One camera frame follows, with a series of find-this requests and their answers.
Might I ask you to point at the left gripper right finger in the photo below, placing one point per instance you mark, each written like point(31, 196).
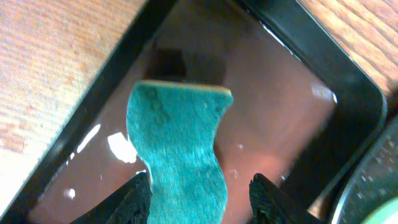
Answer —
point(270, 205)

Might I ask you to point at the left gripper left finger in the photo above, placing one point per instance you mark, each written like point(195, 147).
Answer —
point(127, 205)

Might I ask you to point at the green sponge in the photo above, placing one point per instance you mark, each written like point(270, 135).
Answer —
point(172, 126)

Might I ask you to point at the pale green plate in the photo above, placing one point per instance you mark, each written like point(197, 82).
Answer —
point(384, 214)

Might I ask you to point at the black rectangular tray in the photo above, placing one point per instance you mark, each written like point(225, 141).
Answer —
point(301, 108)

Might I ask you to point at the black round tray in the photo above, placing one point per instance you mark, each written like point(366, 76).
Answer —
point(374, 181)

